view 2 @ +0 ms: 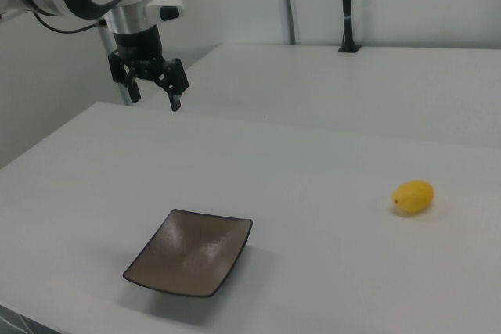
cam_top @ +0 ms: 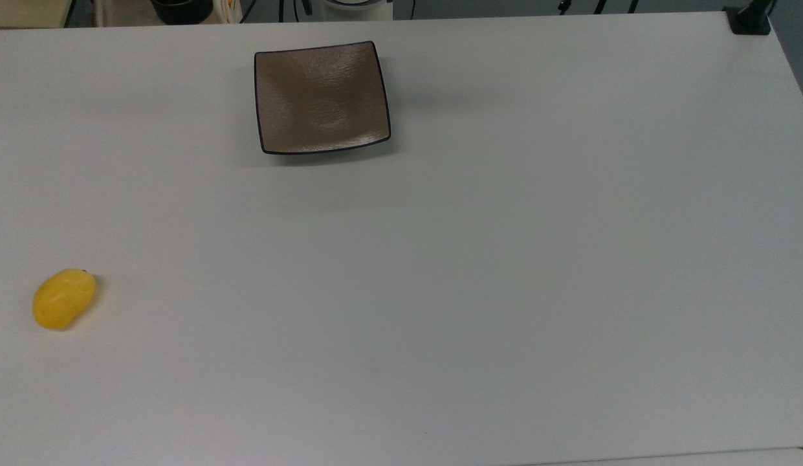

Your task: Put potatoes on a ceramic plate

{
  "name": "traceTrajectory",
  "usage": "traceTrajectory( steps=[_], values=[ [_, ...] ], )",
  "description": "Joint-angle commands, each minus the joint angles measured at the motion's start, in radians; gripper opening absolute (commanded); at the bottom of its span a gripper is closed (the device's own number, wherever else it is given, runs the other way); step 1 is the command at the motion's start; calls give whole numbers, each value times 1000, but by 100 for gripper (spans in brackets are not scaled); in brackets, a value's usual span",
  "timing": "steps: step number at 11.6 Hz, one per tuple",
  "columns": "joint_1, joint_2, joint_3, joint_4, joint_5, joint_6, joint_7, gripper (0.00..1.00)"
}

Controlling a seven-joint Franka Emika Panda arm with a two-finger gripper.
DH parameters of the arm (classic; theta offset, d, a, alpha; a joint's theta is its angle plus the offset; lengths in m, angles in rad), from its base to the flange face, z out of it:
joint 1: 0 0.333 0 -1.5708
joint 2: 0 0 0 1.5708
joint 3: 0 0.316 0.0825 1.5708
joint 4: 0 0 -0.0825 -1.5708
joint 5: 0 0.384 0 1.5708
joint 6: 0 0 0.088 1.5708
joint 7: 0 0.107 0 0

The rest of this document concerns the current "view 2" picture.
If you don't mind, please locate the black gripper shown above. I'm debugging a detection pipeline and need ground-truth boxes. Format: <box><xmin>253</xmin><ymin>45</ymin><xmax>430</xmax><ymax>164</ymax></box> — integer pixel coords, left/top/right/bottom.
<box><xmin>107</xmin><ymin>23</ymin><xmax>190</xmax><ymax>113</ymax></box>

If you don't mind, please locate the yellow lemon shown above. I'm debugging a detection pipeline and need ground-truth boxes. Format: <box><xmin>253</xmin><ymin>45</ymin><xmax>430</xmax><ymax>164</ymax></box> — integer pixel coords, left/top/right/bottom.
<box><xmin>391</xmin><ymin>179</ymin><xmax>435</xmax><ymax>216</ymax></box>

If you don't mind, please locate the square brown ceramic plate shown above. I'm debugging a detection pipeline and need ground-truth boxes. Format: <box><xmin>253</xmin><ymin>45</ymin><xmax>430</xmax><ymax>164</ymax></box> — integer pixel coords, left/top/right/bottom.
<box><xmin>122</xmin><ymin>208</ymin><xmax>254</xmax><ymax>298</ymax></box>

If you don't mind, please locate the black pole stand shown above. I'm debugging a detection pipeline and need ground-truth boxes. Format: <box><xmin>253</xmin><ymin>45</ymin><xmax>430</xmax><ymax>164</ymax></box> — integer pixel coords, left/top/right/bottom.
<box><xmin>337</xmin><ymin>0</ymin><xmax>362</xmax><ymax>54</ymax></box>

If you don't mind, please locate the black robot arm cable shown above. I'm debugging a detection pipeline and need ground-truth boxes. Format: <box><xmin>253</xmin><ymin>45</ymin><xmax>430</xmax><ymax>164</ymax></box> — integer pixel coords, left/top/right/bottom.
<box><xmin>32</xmin><ymin>10</ymin><xmax>107</xmax><ymax>34</ymax></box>

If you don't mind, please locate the aluminium partition post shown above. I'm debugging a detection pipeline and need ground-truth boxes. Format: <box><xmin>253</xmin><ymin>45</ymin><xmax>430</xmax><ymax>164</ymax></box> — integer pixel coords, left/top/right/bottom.
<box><xmin>279</xmin><ymin>0</ymin><xmax>301</xmax><ymax>45</ymax></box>

